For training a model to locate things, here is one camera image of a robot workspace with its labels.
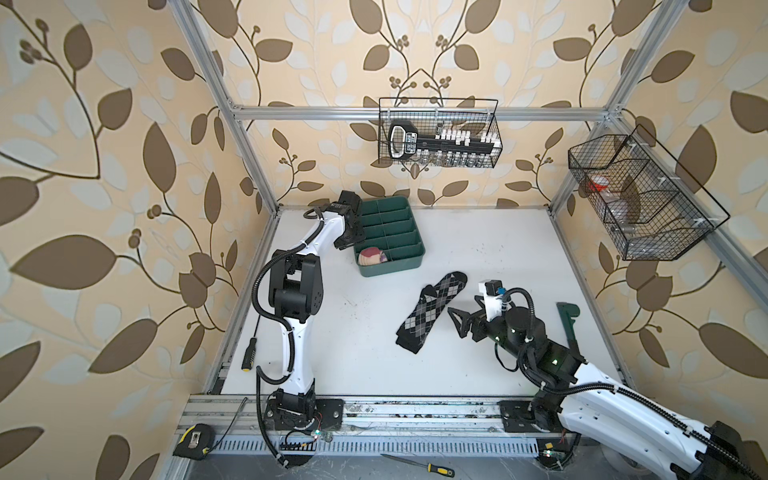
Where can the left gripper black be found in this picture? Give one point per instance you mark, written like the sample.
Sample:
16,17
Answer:
351,227

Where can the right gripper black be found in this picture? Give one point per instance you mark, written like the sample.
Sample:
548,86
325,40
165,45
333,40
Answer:
479,319

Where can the black grey argyle sock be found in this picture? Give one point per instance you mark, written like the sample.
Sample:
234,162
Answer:
433,300

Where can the beige sock maroon purple stripes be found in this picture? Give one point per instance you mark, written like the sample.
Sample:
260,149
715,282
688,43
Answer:
372,256

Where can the green plastic divided tray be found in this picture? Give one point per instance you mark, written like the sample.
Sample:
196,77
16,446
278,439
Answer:
390,225

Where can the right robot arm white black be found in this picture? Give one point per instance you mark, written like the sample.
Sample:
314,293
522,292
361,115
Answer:
575,395

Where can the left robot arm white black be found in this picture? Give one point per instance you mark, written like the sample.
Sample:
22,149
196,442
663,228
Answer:
289,290

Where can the green pipe wrench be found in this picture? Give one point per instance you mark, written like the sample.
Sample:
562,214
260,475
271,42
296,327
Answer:
568,313

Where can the black yellow screwdriver on table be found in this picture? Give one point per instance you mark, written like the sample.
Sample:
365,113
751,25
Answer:
248,360

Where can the red lidded container in basket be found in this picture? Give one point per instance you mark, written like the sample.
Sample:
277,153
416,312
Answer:
596,183

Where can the black yellow tape measure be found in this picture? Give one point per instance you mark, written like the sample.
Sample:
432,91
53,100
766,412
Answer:
196,443

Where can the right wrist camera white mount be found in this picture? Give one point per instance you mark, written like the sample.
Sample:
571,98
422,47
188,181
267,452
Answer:
492,292

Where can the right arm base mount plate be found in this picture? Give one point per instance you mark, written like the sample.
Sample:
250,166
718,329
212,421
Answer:
529,416

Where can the black wire basket back wall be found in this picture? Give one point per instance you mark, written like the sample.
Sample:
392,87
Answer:
473,114

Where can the black wire basket wall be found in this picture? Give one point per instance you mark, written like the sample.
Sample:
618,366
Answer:
473,114
656,208

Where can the black socket set rail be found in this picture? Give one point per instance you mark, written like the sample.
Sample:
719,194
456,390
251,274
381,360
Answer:
404,141

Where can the aluminium front rail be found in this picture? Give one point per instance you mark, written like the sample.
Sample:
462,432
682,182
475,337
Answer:
422,427

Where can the yellow black handled screwdriver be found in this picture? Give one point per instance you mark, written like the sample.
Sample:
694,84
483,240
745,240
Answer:
429,467

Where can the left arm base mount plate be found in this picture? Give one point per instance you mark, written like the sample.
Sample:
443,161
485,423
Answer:
295,412

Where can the black wire basket right wall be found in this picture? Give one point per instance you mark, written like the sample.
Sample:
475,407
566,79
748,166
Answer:
656,208

